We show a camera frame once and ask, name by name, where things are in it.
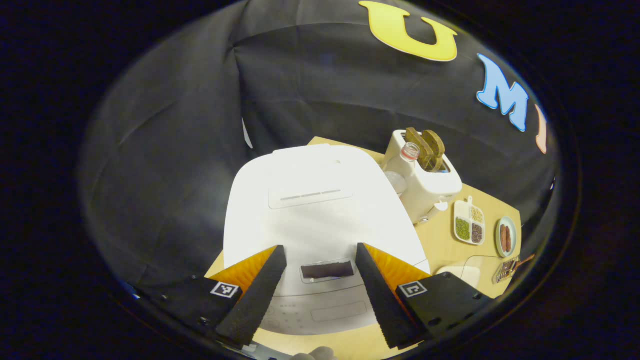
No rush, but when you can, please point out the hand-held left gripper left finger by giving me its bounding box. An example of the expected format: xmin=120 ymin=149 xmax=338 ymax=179
xmin=145 ymin=244 xmax=288 ymax=351

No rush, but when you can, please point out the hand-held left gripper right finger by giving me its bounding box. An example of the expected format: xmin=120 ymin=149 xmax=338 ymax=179
xmin=356 ymin=242 xmax=493 ymax=350

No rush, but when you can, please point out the clear rice box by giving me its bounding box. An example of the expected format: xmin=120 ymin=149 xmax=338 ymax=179
xmin=435 ymin=255 xmax=502 ymax=298

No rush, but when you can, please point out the white rice cooker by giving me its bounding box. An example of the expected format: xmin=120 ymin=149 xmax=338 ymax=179
xmin=222 ymin=144 xmax=432 ymax=336

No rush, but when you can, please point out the white divided grain dish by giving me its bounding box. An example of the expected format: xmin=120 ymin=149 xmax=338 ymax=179
xmin=453 ymin=196 xmax=486 ymax=246

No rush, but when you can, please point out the white toaster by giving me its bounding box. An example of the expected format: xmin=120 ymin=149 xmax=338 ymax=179
xmin=385 ymin=129 xmax=463 ymax=224

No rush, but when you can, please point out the pale green plate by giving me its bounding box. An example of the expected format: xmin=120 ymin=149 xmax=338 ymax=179
xmin=495 ymin=216 xmax=517 ymax=258

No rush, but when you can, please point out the clear plastic water bottle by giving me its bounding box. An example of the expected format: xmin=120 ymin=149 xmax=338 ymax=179
xmin=382 ymin=142 xmax=422 ymax=196

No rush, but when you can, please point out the brown bread slice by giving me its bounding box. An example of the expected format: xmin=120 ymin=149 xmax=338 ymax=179
xmin=405 ymin=127 xmax=433 ymax=168
xmin=422 ymin=130 xmax=446 ymax=172

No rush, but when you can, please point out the black backdrop cloth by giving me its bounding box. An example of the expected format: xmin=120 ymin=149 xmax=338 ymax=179
xmin=77 ymin=0 xmax=561 ymax=296

